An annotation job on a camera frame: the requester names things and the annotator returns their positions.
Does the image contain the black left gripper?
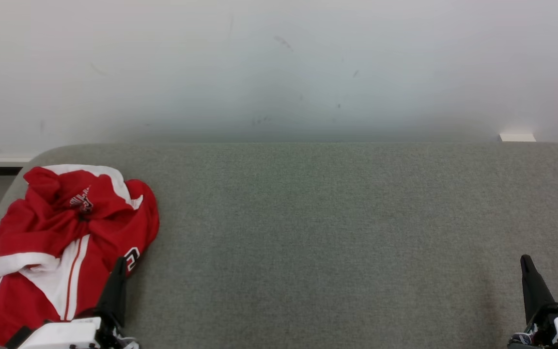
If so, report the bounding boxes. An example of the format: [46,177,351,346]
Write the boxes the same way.
[73,257,139,349]

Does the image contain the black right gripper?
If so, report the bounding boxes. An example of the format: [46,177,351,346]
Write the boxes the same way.
[508,255,558,349]

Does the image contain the red basketball jersey with number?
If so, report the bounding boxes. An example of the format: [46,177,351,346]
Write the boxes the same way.
[0,194,159,347]

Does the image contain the red shorts with white trim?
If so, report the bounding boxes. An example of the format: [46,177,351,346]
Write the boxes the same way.
[0,165,159,277]

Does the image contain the grey fabric sofa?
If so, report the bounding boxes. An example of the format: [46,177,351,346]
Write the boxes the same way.
[0,142,558,349]

